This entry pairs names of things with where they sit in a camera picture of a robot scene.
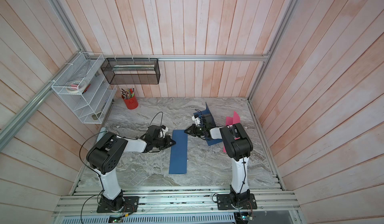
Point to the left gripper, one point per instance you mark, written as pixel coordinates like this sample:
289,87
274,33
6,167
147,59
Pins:
168,140

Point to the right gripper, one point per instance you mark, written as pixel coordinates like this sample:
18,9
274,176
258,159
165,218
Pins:
193,128

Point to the blue paper sheet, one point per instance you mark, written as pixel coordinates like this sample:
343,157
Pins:
178,157
214,140

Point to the pink rectangular paper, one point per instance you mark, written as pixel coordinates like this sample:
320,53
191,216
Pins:
232,119

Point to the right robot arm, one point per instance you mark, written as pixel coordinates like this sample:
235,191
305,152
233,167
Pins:
238,147

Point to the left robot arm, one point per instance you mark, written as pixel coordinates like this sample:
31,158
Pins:
104,156

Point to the red pen cup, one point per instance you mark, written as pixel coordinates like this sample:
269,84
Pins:
129,98

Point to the tape roll in rack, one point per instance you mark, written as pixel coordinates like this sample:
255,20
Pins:
76,86

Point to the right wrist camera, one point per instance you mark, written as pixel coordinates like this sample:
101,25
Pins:
197,119

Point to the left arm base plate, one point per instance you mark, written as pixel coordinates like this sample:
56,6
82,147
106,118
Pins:
118,205

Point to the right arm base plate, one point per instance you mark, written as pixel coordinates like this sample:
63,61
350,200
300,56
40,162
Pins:
230,202

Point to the black mesh wall basket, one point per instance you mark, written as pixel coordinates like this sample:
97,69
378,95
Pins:
136,71

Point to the white wire shelf rack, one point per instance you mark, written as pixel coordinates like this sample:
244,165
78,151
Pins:
91,106

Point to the aluminium frame rail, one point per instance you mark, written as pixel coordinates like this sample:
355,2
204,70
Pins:
162,200

